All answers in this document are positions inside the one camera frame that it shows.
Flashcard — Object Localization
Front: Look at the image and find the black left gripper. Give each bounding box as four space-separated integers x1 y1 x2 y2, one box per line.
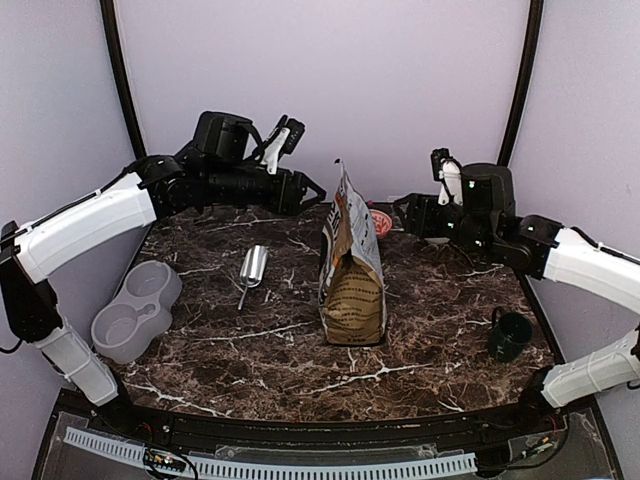
206 162 327 216

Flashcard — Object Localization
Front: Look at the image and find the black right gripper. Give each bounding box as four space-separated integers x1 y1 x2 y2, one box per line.
395 191 495 256

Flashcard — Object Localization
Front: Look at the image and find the silver metal scoop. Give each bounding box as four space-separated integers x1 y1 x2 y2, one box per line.
237 245 268 311

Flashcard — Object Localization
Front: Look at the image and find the brown pet food bag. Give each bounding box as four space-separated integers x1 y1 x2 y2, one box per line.
318 161 387 346

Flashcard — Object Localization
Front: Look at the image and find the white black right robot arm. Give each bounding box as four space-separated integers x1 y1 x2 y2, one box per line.
393 158 639 434

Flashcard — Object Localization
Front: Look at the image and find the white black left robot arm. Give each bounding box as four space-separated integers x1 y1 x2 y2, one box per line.
1 111 326 436

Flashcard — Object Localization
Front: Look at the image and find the translucent double pet bowl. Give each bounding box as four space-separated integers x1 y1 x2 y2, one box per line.
91 261 182 364

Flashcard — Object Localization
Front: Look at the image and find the red patterned bowl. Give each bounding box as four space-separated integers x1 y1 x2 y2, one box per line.
370 209 393 239

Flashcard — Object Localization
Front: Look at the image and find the dark green mug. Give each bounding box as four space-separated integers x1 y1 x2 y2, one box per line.
487 307 534 363

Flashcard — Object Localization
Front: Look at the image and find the black corner frame post right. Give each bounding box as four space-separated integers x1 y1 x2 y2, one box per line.
497 0 544 167

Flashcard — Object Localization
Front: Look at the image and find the black corner frame post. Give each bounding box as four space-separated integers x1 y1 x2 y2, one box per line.
497 0 544 167
99 0 146 159

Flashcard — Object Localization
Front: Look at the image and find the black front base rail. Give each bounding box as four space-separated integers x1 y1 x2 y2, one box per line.
59 389 571 454

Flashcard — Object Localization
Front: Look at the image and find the white cable duct strip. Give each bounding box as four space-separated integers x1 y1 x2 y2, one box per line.
63 427 478 479

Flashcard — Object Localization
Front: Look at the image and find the black corner frame post left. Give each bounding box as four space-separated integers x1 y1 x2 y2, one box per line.
99 0 146 159

